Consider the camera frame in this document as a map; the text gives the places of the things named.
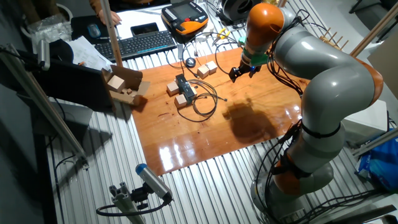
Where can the black mouse pad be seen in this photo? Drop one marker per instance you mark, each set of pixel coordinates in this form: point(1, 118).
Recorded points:
point(79, 28)

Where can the torn cardboard box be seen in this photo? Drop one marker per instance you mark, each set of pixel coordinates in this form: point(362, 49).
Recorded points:
point(127, 76)

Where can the clear plastic bag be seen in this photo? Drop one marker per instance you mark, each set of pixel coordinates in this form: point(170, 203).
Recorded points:
point(49, 31)

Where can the blue plastic bag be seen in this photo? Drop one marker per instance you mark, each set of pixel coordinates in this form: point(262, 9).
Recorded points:
point(382, 165)

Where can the green wrist mount plate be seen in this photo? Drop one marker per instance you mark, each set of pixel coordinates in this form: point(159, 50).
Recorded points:
point(259, 59)

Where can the black smartphone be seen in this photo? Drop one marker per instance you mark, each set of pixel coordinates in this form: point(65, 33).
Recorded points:
point(144, 28)

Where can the black docking station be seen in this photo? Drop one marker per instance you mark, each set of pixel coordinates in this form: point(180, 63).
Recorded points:
point(185, 88)

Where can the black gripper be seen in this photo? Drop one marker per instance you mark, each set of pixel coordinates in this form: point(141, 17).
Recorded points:
point(250, 68)

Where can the black monitor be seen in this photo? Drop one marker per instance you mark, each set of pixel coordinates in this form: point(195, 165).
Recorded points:
point(74, 84)

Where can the light frame post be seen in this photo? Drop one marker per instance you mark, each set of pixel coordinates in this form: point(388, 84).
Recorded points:
point(110, 31)
point(282, 3)
point(373, 31)

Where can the black keyboard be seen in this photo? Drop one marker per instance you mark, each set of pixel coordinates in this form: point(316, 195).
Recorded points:
point(140, 45)

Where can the small wooden piece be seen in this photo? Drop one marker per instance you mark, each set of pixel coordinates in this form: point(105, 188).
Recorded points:
point(129, 91)

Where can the varnished wooden board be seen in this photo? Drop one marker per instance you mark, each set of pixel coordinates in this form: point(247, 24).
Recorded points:
point(186, 140)

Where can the white desk sheet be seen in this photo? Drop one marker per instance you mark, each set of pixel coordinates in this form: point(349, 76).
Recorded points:
point(136, 17)

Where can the white box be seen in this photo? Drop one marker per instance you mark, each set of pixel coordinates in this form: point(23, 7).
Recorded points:
point(367, 118)

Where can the black round puck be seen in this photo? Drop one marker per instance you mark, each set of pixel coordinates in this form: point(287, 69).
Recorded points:
point(190, 62)

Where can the white paper stack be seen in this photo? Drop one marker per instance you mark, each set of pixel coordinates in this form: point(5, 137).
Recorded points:
point(87, 53)

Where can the person's hand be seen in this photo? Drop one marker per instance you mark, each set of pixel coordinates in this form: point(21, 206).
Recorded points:
point(110, 18)

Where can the wooden peg rack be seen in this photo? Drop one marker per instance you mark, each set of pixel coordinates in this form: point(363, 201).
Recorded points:
point(329, 40)

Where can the black cap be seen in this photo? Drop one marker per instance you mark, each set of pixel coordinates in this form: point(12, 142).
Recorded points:
point(60, 49)

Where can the aluminium profile stub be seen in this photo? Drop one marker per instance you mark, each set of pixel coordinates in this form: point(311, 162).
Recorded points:
point(124, 203)

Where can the grey computer mouse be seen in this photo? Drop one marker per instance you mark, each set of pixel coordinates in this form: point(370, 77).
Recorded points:
point(94, 30)

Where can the aluminium frame bar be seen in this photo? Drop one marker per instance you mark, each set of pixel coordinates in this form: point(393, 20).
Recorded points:
point(376, 141)
point(40, 96)

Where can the white round bin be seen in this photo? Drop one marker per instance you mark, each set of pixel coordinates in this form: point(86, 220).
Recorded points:
point(69, 12)

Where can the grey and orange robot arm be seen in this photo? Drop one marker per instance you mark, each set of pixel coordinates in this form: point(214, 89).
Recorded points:
point(326, 84)

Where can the grey rectangular adapter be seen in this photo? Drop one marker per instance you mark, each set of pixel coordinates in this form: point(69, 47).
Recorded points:
point(180, 51)

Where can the silver camera with blue cap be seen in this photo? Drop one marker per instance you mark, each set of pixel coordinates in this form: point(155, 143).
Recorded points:
point(152, 182)

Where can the orange and black teach pendant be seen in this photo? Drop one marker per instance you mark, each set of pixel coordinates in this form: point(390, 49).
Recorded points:
point(186, 21)

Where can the black filament spool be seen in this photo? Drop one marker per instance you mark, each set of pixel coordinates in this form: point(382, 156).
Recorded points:
point(236, 11)

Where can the brown cardboard sheet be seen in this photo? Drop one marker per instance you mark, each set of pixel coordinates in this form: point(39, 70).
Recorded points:
point(387, 65)

